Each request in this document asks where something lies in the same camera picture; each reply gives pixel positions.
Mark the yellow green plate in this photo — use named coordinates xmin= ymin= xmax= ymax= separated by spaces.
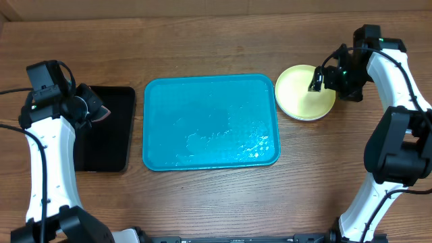
xmin=275 ymin=65 xmax=336 ymax=114

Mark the red black sponge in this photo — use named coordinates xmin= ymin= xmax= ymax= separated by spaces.
xmin=90 ymin=105 xmax=111 ymax=122

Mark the light blue plate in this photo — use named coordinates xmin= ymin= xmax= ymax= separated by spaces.
xmin=283 ymin=109 xmax=330 ymax=122

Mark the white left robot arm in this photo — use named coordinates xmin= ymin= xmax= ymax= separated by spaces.
xmin=11 ymin=60 xmax=281 ymax=242

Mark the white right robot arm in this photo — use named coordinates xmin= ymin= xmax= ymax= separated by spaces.
xmin=308 ymin=24 xmax=431 ymax=242

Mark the black tray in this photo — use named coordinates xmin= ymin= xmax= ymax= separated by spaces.
xmin=74 ymin=86 xmax=136 ymax=172

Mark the blue plastic tray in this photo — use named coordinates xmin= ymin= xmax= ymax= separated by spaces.
xmin=142 ymin=74 xmax=281 ymax=171

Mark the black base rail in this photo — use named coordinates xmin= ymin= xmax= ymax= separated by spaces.
xmin=151 ymin=232 xmax=350 ymax=243

